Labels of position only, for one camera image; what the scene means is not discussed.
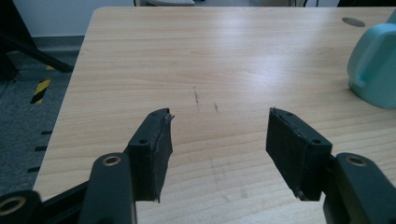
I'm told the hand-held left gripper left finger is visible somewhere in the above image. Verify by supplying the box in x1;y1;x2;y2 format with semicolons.
127;107;176;203

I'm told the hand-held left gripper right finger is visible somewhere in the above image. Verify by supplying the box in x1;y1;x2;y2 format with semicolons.
265;106;333;202

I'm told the teal plastic container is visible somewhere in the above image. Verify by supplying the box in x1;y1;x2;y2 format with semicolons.
346;8;396;110

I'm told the yellow black hazard tape strip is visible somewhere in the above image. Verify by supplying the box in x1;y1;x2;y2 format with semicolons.
29;77;52;105

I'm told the black tripod leg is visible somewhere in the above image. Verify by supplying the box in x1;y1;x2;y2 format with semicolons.
0;0;76;82

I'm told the grey round cable grommet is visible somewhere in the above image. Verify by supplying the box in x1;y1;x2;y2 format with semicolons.
341;17;367;28

